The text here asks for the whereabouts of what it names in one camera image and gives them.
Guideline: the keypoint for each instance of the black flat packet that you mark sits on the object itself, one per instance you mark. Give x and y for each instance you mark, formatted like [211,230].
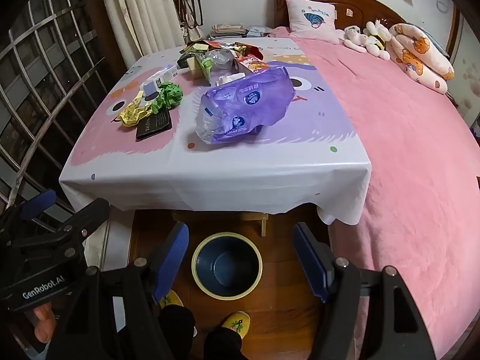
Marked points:
[155,127]

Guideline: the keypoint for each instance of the cartoon print tablecloth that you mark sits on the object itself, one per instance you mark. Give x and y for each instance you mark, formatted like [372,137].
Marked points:
[262,165]

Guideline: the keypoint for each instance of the green chocolate box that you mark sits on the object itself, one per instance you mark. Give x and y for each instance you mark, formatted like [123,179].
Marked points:
[184,60]

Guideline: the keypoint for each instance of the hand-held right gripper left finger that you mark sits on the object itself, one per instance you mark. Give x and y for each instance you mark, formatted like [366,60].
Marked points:
[172,260]

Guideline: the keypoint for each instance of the pink blanket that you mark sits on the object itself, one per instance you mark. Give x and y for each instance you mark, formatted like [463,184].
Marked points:
[405,157]

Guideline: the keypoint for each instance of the green foil wrapper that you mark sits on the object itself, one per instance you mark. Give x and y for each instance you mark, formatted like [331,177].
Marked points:
[205,65]

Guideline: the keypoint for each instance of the bear print folded quilt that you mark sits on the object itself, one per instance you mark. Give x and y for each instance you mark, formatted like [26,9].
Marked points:
[416,56]

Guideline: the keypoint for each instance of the person's right leg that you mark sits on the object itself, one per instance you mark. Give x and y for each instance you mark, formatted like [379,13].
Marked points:
[221,345]

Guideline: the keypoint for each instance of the white crumpled tissue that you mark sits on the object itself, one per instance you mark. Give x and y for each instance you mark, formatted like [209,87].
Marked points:
[225,80]

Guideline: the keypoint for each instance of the orange snack packet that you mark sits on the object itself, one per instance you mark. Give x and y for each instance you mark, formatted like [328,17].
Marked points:
[257,66]

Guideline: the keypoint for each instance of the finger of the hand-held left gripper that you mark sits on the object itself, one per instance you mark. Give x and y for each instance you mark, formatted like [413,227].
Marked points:
[93,212]
[37,202]

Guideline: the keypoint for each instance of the pink printed pillow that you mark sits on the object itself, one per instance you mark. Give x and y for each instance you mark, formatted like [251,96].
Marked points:
[311,18]

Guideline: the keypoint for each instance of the white yellow plush toy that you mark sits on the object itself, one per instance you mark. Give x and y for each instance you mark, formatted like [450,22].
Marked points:
[377,30]

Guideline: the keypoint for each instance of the red snack packet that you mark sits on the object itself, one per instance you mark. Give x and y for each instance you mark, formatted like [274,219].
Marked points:
[249,50]

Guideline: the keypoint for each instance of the purple plastic tissue wrapper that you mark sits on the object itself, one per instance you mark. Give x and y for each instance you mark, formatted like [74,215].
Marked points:
[247,101]

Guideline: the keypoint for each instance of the blue tissue pack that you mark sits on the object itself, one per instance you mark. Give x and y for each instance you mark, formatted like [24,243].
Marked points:
[258,32]

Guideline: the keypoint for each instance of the gold foil wrapper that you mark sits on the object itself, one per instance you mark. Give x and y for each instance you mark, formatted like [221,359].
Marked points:
[135,114]

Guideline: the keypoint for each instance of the white purple carton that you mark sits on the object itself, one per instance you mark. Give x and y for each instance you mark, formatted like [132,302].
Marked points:
[159,77]

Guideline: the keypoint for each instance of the stack of books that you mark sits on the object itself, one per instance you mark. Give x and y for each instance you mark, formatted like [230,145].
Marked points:
[227,32]

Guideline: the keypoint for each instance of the person's left hand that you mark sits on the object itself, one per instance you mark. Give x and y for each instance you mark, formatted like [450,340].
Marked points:
[44,320]

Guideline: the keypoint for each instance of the metal window grille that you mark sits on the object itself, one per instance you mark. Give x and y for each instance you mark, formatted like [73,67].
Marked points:
[48,82]

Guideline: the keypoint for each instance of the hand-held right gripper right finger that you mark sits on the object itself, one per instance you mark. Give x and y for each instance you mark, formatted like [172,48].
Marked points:
[310,262]

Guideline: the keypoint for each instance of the beige small box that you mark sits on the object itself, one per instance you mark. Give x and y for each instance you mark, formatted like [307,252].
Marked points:
[195,68]

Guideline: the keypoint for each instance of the yellow slipper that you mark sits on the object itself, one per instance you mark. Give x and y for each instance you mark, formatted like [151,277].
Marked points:
[170,299]
[237,321]

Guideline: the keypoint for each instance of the white tote bag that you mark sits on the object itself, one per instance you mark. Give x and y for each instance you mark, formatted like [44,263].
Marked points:
[193,33]

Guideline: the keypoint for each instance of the cream curtain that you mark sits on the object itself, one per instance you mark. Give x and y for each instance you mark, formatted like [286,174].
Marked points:
[142,11]

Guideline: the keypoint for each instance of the green crumpled wrapper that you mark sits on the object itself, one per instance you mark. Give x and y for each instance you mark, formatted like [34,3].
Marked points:
[170,95]

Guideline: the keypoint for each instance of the blue waste bin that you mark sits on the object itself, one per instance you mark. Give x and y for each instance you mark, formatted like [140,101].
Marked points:
[225,270]

